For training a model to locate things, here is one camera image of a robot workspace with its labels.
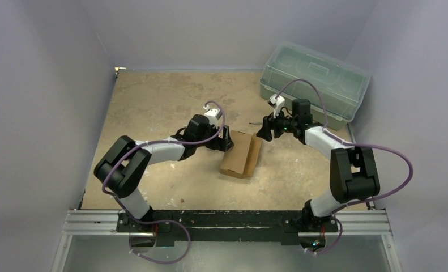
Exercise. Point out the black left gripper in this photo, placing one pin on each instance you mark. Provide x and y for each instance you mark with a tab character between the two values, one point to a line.
223	143

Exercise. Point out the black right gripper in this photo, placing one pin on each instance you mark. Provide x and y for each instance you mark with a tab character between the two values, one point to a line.
270	127

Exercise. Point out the brown cardboard box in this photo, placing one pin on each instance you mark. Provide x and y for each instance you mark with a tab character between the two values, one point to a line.
240	161

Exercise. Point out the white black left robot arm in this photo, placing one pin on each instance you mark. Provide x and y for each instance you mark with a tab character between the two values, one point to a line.
121	169

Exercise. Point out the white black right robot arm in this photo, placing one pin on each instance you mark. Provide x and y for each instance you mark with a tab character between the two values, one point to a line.
353	171

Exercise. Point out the clear plastic storage box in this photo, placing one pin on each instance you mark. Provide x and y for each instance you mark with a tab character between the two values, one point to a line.
334	88

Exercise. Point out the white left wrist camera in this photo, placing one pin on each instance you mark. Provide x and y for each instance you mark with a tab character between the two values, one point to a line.
213	115

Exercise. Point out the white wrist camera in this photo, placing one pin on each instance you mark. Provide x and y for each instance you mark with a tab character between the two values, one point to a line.
277	102
213	115

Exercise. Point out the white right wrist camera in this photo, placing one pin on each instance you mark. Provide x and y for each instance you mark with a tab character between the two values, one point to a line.
277	102

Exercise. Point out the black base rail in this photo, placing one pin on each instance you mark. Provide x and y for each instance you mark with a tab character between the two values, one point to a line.
287	227

